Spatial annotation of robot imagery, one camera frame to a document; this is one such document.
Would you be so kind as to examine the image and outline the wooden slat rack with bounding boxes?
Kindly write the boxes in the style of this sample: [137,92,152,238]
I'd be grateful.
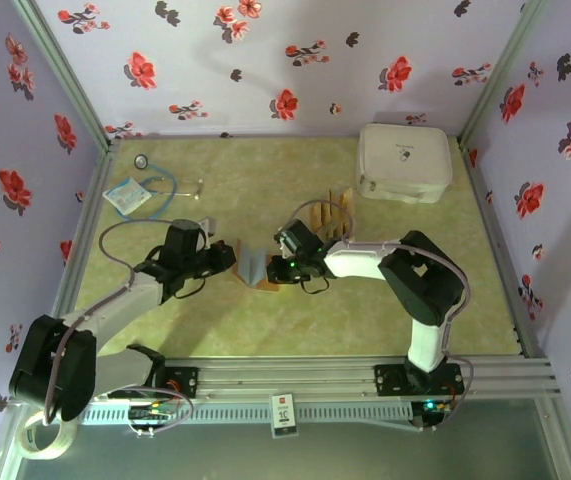
[308,186,357,240]

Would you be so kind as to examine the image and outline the clear tape roll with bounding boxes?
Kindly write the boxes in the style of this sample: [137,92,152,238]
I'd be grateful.
[18,413,77,461]

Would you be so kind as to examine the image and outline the grey left arm cable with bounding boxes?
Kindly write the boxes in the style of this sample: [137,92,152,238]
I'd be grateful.
[42,218,201,426]

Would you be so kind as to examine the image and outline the white slotted cable duct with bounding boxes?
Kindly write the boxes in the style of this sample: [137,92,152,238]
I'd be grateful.
[79,402,414,427]

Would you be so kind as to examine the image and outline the controller board with wires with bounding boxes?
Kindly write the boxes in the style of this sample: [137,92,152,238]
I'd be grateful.
[411,397,476,434]
[127,382,195,440]

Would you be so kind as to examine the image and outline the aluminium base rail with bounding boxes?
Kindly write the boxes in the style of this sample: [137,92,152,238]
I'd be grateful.
[7,355,564,407]

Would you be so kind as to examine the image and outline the grey right arm cable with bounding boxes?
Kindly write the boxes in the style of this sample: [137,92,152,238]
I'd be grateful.
[287,199,476,401]

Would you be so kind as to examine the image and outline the white medical bag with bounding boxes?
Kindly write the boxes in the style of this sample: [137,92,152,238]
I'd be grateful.
[355,123,454,205]

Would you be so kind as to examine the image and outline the white gauze packet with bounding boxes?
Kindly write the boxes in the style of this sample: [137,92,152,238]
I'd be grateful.
[103,177,150,217]

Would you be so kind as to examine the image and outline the aluminium frame post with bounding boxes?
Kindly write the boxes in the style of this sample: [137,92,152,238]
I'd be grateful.
[457,0,551,146]
[12,0,122,151]

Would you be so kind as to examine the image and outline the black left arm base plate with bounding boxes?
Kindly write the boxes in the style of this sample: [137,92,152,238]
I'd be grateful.
[158,366,200,400]

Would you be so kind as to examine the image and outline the white label tag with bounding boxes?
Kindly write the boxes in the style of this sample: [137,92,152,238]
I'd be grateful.
[270,393,298,440]

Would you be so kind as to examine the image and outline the pink leather card holder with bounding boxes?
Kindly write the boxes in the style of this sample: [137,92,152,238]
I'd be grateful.
[232,238,282,293]

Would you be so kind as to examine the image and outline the aluminium side rail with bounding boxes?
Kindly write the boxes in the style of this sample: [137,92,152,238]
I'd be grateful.
[457,138,549,359]
[49,142,119,361]

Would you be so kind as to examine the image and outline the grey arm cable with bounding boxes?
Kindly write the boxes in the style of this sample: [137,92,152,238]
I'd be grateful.
[42,218,201,426]
[287,199,476,401]

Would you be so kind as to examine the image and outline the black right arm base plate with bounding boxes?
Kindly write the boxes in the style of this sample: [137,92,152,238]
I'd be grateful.
[374,363,465,397]

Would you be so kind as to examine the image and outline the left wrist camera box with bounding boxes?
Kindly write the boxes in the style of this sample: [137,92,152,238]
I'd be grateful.
[196,216,220,240]

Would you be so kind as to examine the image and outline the blue stethoscope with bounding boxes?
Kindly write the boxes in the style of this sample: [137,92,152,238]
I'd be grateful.
[117,153,205,222]

